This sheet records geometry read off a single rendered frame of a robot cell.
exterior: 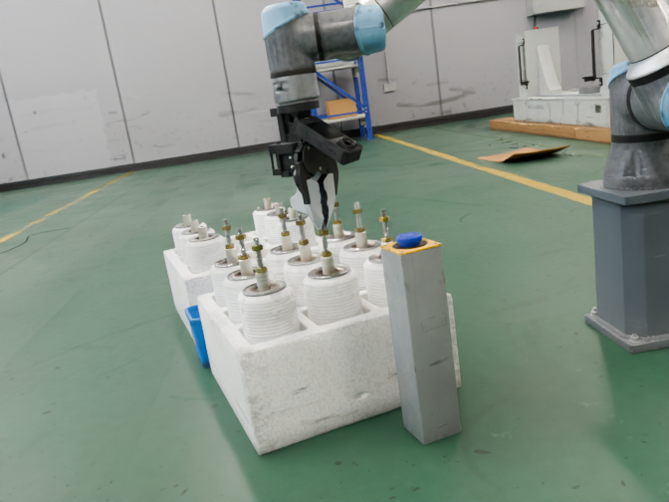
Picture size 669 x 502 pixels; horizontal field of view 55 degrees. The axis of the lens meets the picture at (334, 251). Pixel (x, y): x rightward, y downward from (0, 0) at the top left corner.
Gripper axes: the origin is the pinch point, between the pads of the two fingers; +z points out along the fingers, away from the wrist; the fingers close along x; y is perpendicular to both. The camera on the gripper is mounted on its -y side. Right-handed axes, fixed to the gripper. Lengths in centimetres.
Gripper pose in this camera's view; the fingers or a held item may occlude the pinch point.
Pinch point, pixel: (325, 220)
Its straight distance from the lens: 108.8
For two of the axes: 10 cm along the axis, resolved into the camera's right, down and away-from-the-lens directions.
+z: 1.4, 9.6, 2.4
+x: -6.7, 2.7, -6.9
